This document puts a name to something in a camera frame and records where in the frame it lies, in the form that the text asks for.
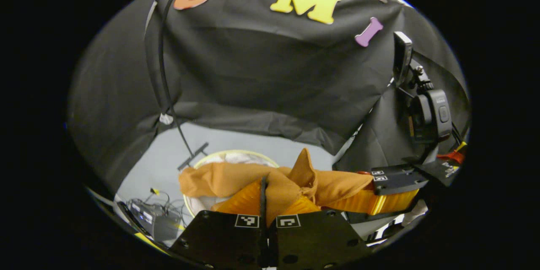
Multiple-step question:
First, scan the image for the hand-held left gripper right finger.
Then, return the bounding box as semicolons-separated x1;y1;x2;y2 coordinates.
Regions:
269;196;373;270

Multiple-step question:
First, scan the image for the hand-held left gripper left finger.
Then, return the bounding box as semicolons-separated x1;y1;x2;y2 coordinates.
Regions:
170;176;268;270

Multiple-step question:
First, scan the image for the brown button-up shirt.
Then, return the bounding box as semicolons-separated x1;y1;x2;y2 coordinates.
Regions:
178;148;374;224

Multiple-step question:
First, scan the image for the round white laundry hamper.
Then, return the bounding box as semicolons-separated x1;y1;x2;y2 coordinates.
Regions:
182;149;280;220

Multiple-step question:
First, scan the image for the grey electronic box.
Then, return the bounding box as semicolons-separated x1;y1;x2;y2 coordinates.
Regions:
127;197;183;242

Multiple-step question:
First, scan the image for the black backdrop cloth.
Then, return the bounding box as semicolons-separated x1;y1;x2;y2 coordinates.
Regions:
67;0;471;194

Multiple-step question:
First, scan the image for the black cable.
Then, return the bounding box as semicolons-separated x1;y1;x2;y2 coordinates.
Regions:
143;188;186;222

